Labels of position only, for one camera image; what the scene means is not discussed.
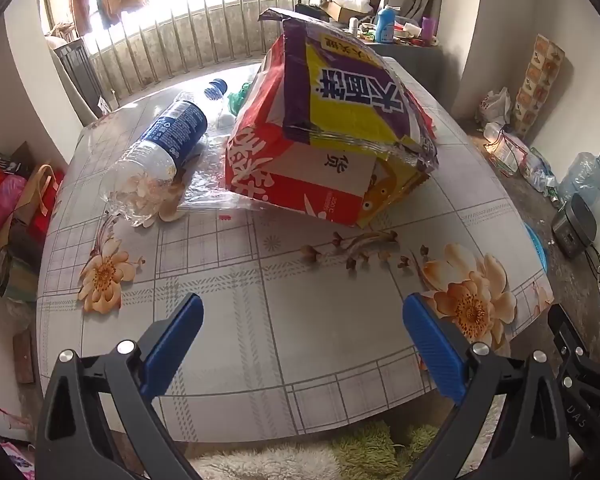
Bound brown paper bag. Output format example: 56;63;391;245
10;162;66;241

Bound clear bag with red trim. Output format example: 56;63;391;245
485;122;531;176

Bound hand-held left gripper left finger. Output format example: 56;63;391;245
35;292;204;480

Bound metal balcony railing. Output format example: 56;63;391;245
40;0;331;106

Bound person's fluffy green white robe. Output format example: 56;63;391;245
187;420;506;480

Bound grey cabinet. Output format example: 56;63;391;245
380;42;453;106

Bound black rice cooker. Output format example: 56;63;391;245
551;192;598;259

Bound clear plastic bag red print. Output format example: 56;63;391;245
177;130;266;213

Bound white crumpled plastic bag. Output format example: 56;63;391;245
330;0;376;13

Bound brown wooden block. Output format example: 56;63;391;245
12;332;35;386

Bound open cardboard box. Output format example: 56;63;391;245
325;0;376;23

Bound pink plastic bag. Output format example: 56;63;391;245
0;172;28;233

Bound red yellow snack bag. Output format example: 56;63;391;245
224;7;438;229

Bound black power cable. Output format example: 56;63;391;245
585;247;600;291

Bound blue water jug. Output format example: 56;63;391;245
557;149;600;221

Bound tall patterned carton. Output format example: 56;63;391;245
510;35;566;141

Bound blue detergent bottle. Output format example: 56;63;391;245
375;5;401;43

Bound white plastic bag red print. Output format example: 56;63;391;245
476;86;512;126

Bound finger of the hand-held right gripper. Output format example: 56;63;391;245
547;304;600;386

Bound clear plastic bottle blue label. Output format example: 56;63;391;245
102;78;229;228

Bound black flat device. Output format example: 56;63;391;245
295;4;331;23

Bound green plastic bag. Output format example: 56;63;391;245
228;82;253;116

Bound pile of empty plastic bottles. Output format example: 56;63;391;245
522;147;561;196

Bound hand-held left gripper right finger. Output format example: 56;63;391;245
402;293;571;480

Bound blue plastic basket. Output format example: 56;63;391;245
525;222;549;272

